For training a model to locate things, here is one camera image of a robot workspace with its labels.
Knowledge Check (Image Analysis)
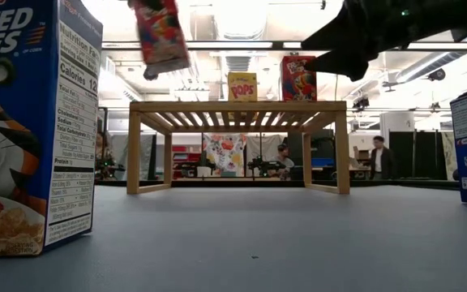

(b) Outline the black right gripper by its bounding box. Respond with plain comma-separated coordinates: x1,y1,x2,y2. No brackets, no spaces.
301,0,433,82

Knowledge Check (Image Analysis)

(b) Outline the red Froot Loops cereal box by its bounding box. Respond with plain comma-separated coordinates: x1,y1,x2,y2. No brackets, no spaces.
129,0,191,76
281,55,318,102

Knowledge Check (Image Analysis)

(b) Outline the yellow Corn Pops cereal box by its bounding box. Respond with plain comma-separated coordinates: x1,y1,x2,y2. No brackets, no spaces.
227,71,259,102

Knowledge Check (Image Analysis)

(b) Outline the wooden slatted shelf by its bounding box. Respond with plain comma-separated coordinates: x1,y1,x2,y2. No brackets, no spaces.
126,101,351,195

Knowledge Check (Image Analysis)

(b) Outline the person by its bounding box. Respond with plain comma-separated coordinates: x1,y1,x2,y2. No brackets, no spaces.
369,135,396,181
268,144,295,179
94,131,115,182

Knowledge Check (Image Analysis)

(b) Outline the grey fabric screen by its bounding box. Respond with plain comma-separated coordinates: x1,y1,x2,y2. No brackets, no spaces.
111,135,157,182
246,135,285,163

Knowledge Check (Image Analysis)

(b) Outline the black room partition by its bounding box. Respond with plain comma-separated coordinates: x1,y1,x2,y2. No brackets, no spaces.
388,130,448,182

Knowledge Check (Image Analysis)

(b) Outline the beige patterned curtain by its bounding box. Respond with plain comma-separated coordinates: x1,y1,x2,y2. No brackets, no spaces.
442,131,460,183

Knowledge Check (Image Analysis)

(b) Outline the red storage shelving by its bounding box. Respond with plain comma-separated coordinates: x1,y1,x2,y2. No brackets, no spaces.
172,144,203,179

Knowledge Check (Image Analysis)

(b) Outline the colourful patterned cloth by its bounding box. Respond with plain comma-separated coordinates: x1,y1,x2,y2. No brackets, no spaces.
202,133,249,178

